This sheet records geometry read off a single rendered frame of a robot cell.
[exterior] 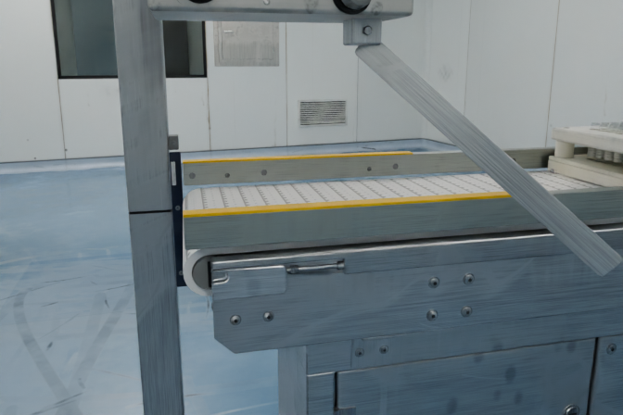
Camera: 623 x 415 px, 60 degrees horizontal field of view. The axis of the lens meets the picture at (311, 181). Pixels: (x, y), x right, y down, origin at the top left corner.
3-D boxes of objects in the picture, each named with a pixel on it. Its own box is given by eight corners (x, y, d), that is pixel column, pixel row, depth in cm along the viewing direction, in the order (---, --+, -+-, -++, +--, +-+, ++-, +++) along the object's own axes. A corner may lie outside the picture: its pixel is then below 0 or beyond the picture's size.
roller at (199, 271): (192, 293, 51) (190, 258, 50) (188, 216, 77) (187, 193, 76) (228, 289, 52) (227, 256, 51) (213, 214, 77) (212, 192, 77)
